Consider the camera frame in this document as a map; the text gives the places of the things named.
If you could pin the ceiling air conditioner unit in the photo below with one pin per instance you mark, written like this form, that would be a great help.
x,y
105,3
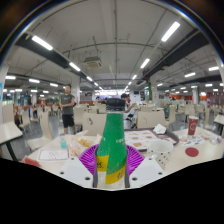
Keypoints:
x,y
92,62

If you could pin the flat round red coaster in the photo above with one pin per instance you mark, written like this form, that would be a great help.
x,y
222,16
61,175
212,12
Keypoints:
x,y
192,152

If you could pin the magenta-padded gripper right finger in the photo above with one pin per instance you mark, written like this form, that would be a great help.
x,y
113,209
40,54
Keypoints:
x,y
135,158

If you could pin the clear plastic bag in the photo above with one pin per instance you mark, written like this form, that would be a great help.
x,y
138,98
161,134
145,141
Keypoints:
x,y
216,139

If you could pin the crumpled food wrapper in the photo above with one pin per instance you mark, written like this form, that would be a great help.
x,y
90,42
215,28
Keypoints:
x,y
81,144

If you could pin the white napkin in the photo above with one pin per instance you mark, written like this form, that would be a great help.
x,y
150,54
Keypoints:
x,y
160,129

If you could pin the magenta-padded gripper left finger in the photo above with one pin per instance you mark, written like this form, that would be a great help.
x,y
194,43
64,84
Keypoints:
x,y
87,158

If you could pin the white dotted cup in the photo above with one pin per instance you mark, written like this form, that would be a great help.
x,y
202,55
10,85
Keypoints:
x,y
161,151

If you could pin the red paper cup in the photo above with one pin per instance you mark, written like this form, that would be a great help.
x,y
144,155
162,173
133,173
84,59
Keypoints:
x,y
193,126

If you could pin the green drink bottle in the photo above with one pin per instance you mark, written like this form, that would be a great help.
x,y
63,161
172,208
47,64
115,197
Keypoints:
x,y
111,146

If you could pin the ceiling lights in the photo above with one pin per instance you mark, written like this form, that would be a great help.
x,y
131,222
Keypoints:
x,y
41,42

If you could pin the small teal bottle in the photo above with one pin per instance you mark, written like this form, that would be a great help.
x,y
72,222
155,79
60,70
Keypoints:
x,y
63,142

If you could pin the beige square table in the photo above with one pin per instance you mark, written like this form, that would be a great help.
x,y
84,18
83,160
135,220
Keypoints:
x,y
219,119
8,130

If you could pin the beige chairs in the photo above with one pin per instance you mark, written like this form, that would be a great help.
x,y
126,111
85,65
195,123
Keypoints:
x,y
94,123

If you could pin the person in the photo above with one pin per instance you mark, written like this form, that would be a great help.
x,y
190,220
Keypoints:
x,y
67,106
128,110

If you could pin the white printed paper sheet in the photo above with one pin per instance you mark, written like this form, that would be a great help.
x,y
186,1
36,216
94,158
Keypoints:
x,y
53,155

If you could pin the printed flyers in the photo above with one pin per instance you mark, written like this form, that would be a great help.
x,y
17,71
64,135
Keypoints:
x,y
191,140

